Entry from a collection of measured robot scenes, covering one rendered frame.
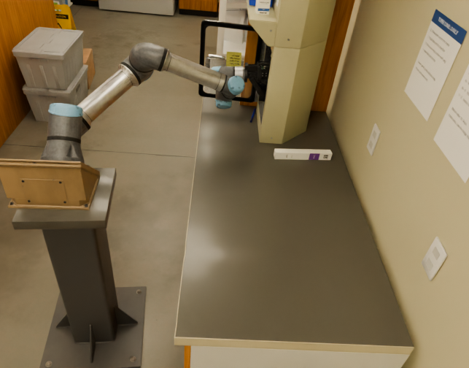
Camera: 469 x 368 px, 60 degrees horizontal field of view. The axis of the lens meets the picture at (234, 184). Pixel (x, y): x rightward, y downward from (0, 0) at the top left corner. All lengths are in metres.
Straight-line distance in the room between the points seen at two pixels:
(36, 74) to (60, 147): 2.33
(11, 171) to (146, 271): 1.25
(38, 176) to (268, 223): 0.84
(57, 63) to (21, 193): 2.23
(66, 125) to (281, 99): 0.91
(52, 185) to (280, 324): 0.91
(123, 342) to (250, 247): 1.08
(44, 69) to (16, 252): 1.62
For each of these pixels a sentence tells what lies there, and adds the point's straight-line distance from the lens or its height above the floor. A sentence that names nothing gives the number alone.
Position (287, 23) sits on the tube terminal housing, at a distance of 1.74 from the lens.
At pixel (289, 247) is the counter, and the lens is 1.47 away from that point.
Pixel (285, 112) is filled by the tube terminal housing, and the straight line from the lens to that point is 1.90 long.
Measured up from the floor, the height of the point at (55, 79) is 0.43.
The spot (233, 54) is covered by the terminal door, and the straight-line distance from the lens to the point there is 2.11.
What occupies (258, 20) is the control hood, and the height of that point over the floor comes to 1.51.
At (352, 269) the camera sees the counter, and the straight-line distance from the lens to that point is 1.48.
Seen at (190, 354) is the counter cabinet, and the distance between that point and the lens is 1.30.
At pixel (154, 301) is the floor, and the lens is 2.44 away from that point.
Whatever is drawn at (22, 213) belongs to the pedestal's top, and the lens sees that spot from 1.65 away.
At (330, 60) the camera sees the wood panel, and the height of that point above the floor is 1.23.
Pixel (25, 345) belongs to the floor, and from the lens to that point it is 2.43.
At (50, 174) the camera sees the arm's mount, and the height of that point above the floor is 1.10.
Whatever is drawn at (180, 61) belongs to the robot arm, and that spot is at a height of 1.34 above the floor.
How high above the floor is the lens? 2.00
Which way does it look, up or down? 39 degrees down
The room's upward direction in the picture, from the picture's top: 7 degrees clockwise
